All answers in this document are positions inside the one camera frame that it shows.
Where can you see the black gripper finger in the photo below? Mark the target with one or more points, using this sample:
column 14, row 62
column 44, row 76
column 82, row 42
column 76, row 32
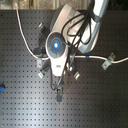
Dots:
column 59, row 95
column 58, row 83

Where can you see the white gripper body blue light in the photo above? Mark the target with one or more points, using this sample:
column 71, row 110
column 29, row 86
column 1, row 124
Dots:
column 57, row 52

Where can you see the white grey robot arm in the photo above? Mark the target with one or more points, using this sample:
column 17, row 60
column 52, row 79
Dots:
column 72, row 31

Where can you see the black perforated breadboard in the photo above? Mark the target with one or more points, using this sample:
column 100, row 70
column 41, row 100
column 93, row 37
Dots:
column 98, row 99

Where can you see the metal cable clip lower right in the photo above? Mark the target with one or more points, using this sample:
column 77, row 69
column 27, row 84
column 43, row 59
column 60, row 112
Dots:
column 76, row 75

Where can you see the metal cable clip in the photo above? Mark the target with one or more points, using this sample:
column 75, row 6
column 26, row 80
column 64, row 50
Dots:
column 42, row 28
column 41, row 74
column 109, row 61
column 76, row 75

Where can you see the metal cable clip lower left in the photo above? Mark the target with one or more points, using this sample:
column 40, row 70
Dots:
column 41, row 74

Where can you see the metal cable clip upper left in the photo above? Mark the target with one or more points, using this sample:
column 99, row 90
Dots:
column 42, row 28

